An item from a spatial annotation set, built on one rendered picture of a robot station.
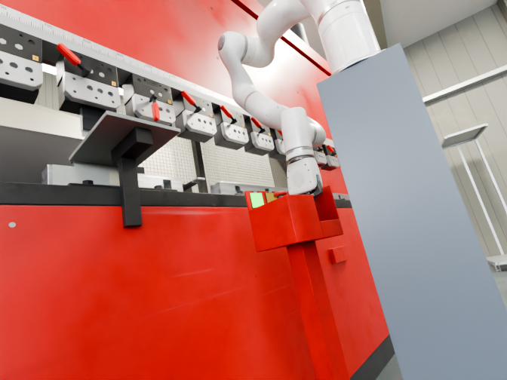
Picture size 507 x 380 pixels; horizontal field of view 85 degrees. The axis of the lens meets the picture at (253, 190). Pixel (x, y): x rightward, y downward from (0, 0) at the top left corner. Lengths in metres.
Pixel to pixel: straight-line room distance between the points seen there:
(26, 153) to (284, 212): 1.10
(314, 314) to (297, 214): 0.26
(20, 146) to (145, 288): 0.92
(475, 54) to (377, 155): 4.91
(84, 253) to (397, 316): 0.63
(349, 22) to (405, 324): 0.65
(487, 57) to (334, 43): 4.75
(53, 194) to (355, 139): 0.64
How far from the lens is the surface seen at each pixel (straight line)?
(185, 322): 0.79
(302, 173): 0.82
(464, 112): 5.12
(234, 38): 1.13
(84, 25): 1.15
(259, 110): 0.98
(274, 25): 1.04
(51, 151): 1.48
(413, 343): 0.62
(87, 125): 0.97
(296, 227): 0.69
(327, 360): 0.81
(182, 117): 1.16
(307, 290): 0.78
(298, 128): 0.85
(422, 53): 5.52
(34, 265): 0.67
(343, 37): 0.77
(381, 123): 0.62
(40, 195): 0.70
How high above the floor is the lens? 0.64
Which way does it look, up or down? 14 degrees up
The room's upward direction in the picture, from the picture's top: 12 degrees counter-clockwise
